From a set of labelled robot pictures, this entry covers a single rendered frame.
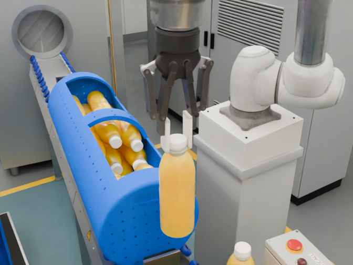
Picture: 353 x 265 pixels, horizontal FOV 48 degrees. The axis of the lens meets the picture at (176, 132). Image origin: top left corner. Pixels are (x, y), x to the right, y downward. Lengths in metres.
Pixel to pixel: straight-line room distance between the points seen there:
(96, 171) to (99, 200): 0.11
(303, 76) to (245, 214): 0.60
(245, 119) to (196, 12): 0.93
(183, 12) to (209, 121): 0.99
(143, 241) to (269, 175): 0.69
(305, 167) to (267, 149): 1.31
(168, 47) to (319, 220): 2.40
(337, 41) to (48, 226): 2.14
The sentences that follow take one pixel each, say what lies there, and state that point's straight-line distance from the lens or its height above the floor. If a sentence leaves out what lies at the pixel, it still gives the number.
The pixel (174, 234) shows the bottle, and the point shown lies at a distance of 0.86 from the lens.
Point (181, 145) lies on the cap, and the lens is 0.75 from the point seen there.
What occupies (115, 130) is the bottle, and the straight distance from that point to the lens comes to 1.36.
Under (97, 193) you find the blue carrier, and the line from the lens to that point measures 1.08.
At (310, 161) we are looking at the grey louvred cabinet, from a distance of 2.83.
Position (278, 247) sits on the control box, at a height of 1.10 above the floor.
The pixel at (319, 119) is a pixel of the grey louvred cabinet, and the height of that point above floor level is 0.68.
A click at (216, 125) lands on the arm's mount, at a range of 1.56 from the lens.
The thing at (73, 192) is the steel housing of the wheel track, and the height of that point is 0.87.
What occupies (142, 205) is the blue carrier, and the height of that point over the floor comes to 1.17.
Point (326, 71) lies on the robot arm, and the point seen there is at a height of 1.37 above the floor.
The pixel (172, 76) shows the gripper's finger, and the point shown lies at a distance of 0.69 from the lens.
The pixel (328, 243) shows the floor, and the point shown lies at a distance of 2.79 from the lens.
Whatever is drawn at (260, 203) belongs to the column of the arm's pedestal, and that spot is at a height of 0.79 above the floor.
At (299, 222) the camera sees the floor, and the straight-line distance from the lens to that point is 2.88.
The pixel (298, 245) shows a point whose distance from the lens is 1.05.
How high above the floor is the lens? 1.81
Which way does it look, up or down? 28 degrees down
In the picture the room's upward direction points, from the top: straight up
